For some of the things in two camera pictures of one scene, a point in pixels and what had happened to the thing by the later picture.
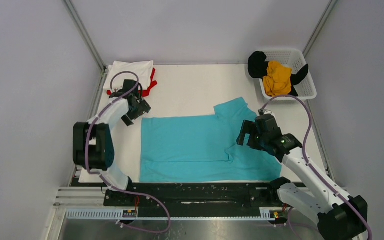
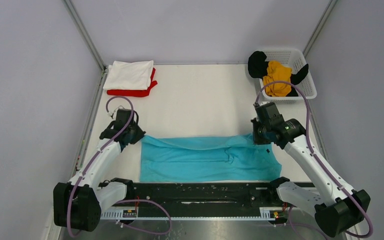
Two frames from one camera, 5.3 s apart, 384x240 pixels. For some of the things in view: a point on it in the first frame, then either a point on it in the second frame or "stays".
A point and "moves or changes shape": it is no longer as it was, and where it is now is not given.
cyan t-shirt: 203,148 moves or changes shape
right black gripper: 247,127 → 257,139
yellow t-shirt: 277,81 stays
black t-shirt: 257,69 stays
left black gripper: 143,108 → 139,135
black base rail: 196,199 stays
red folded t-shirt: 146,91 stays
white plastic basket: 306,89 stays
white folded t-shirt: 143,69 stays
